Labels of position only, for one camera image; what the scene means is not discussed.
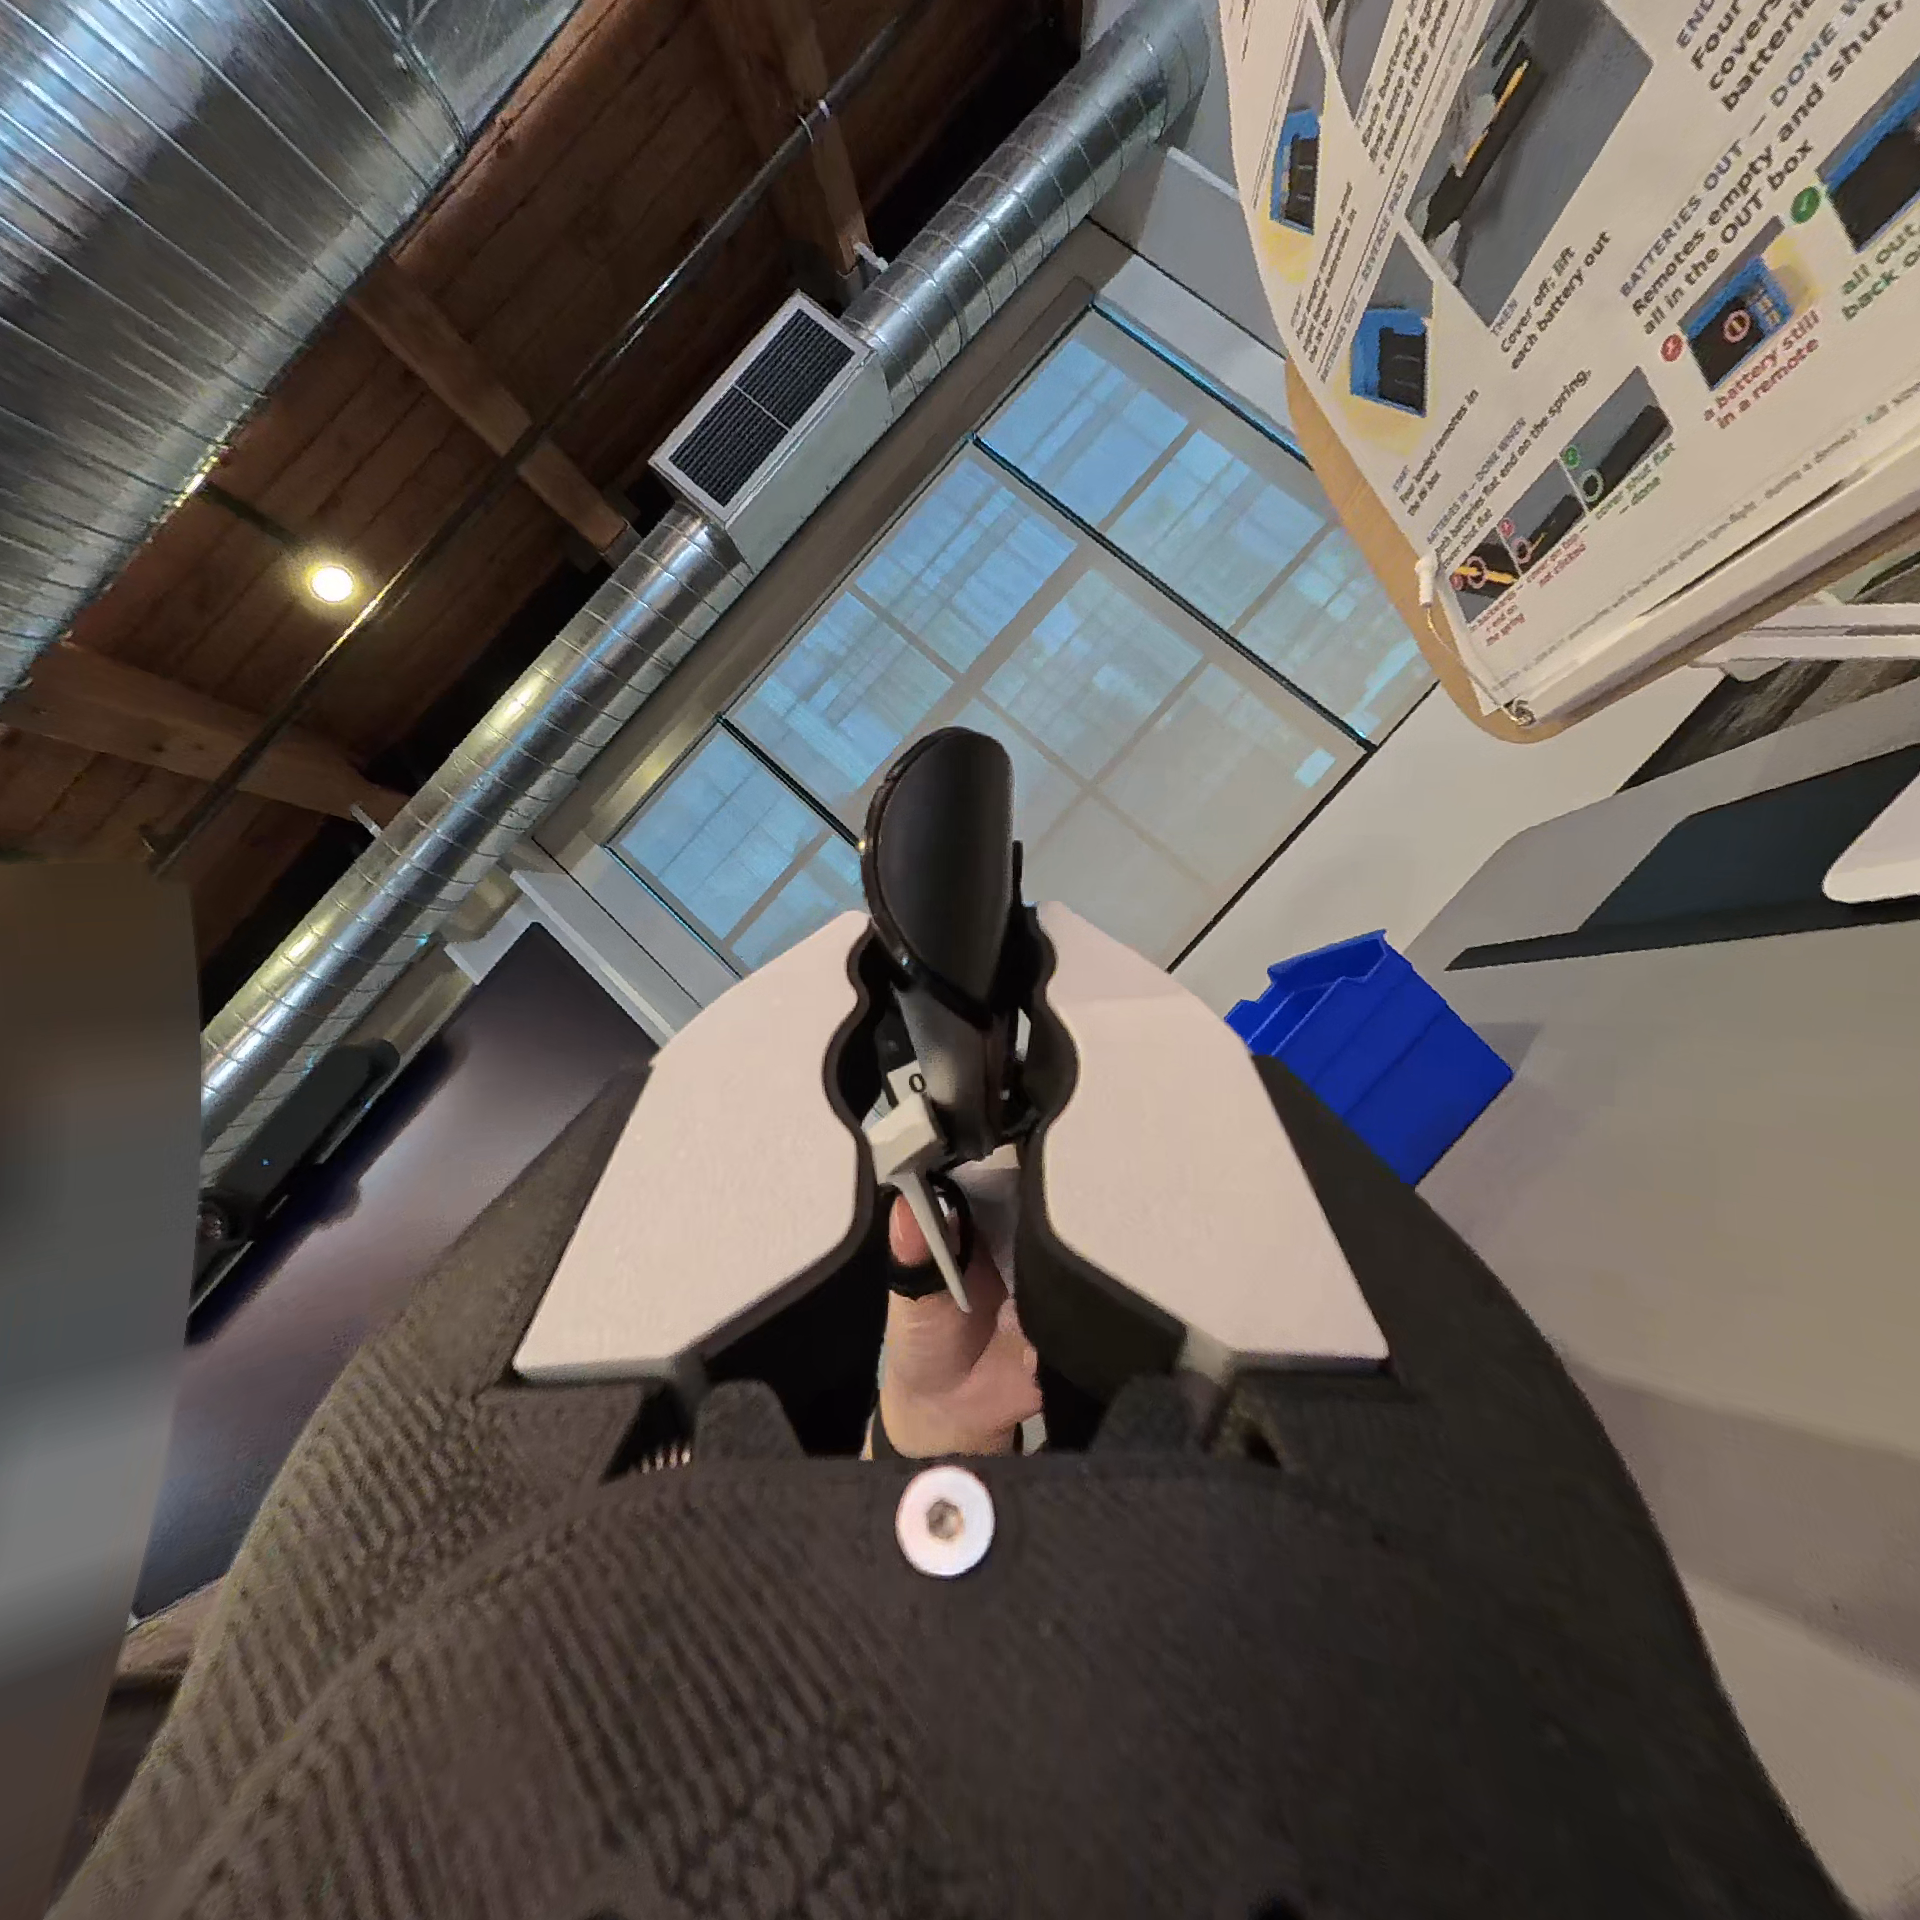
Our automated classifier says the printed instruction poster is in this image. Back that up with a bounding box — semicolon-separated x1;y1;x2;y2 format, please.
1215;0;1920;721

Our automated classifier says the slim silver air duct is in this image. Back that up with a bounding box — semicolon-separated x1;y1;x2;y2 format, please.
197;0;1215;1201

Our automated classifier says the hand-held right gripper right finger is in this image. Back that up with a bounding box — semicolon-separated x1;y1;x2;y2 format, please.
1022;908;1387;1441

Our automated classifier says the large window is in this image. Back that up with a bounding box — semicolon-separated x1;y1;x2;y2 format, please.
602;301;1443;976

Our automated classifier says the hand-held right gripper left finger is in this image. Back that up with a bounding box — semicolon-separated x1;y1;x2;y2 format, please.
516;919;894;1441

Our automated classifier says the white sign stand base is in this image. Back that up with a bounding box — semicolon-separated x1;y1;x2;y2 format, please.
1831;768;1920;904

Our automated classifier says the black video bar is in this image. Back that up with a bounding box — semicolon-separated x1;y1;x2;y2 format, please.
197;1036;406;1231

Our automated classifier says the black remote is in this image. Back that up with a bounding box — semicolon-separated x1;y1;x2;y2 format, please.
854;727;1059;1157

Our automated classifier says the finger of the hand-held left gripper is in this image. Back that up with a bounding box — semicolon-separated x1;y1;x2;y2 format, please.
863;1073;981;1312

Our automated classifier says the blue plastic bin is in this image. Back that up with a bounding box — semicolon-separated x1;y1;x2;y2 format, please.
1226;929;1518;1186

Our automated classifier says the large silver air duct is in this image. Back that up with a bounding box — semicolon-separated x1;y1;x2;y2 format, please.
0;0;587;692

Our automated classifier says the white air vent grille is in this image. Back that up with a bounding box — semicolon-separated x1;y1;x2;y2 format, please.
652;292;894;567

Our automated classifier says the person's left hand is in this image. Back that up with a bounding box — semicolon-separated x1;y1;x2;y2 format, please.
880;1194;1043;1461

